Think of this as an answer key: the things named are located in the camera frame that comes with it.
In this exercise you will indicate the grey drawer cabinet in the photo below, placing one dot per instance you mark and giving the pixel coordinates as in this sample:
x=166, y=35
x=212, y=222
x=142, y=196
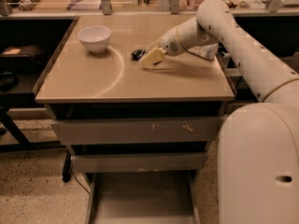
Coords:
x=78, y=84

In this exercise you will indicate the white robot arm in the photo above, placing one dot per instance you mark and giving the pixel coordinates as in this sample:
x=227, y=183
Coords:
x=269, y=78

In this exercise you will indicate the open bottom grey drawer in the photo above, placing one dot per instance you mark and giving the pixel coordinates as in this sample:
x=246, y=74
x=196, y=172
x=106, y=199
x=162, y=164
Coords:
x=142, y=198

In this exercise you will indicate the white ceramic bowl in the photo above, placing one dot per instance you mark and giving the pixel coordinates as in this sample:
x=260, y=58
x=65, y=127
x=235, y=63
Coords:
x=94, y=39

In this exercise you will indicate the dark blue rxbar wrapper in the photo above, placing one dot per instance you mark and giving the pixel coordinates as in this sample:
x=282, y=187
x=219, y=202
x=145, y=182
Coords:
x=138, y=54

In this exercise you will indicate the top grey drawer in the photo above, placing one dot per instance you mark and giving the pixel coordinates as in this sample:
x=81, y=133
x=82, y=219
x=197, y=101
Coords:
x=135, y=131

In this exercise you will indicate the clear plastic water bottle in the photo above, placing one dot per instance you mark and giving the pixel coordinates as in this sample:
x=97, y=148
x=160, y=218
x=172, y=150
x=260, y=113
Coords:
x=207, y=52

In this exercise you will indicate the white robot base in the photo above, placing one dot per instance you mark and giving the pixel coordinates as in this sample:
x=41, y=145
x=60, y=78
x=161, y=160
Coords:
x=258, y=169

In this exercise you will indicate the middle grey drawer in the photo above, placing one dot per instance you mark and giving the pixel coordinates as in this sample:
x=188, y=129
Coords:
x=139, y=162

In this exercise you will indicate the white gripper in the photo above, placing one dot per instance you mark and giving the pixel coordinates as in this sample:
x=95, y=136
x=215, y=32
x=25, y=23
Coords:
x=169, y=44

